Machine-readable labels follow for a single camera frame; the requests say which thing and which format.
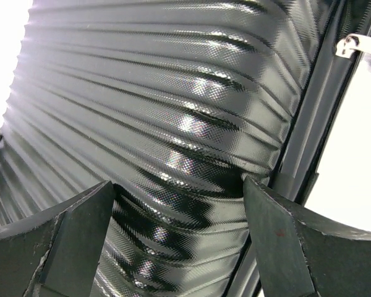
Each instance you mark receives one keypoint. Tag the black hard-shell suitcase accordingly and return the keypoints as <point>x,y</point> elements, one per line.
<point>175,103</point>

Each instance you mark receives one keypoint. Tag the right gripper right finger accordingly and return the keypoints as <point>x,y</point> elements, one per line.
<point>302,253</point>

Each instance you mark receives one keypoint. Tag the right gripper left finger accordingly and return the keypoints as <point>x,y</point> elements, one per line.
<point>56,251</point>

